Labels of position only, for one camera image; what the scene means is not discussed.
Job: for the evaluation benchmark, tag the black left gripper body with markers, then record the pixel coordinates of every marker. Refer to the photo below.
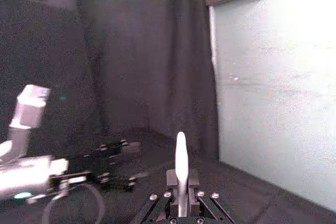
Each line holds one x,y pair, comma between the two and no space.
84,165

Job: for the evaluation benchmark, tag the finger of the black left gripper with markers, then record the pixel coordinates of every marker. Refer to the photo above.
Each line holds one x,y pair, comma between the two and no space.
118,180
115,145

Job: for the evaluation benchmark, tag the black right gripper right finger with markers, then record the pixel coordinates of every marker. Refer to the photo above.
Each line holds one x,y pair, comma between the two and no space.
193,182

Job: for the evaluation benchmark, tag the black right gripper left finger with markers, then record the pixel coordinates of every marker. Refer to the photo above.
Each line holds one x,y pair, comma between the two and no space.
172,182

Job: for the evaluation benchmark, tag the small white plastic piece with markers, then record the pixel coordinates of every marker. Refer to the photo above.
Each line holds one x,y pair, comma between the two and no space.
181,155

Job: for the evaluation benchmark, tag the dark hanging curtain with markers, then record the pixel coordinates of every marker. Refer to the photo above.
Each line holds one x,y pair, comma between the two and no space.
144,51

